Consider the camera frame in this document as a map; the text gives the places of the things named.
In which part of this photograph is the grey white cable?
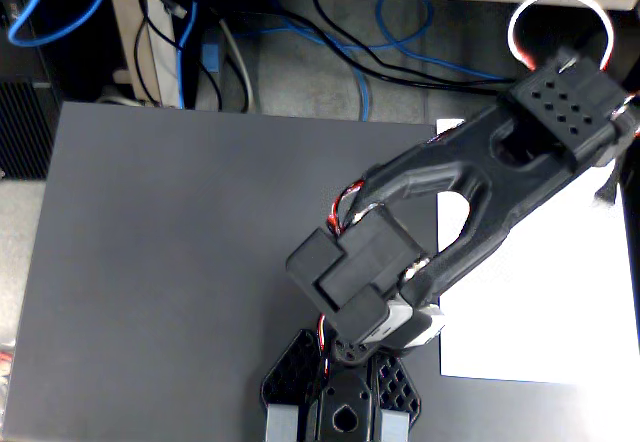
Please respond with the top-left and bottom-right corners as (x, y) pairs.
(218, 18), (257, 114)

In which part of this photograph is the white paper sheet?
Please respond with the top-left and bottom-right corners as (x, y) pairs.
(435, 117), (640, 389)

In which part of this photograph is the black cable on desk leg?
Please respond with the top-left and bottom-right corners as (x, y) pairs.
(133, 0), (182, 104)

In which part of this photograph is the grey table clamp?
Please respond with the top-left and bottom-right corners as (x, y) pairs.
(380, 407), (411, 442)
(265, 403), (300, 442)

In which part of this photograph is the short red white servo cable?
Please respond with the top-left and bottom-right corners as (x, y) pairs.
(612, 89), (640, 139)

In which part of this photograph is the black lattice robot base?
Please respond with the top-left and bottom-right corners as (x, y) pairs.
(259, 328), (422, 442)

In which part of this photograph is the white red looped servo cable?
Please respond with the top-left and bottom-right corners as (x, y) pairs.
(506, 0), (615, 72)

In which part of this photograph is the long black floor cable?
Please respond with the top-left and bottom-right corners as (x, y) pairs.
(310, 0), (519, 97)

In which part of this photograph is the beige desk leg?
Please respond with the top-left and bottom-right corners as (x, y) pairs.
(109, 0), (182, 108)

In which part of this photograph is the blue plug connector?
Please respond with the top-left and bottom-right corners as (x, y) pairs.
(201, 43), (222, 74)

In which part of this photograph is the red white black servo cable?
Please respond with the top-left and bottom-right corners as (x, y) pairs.
(326, 180), (367, 237)

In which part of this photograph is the blue cable along desk leg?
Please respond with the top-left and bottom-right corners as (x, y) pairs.
(176, 0), (200, 109)

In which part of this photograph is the black computer tower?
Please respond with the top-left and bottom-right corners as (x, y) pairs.
(0, 0), (64, 182)

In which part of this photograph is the blue looped network cable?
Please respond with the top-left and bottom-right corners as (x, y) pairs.
(6, 0), (117, 47)

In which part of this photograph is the long blue floor cable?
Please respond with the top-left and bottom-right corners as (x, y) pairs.
(233, 0), (507, 123)

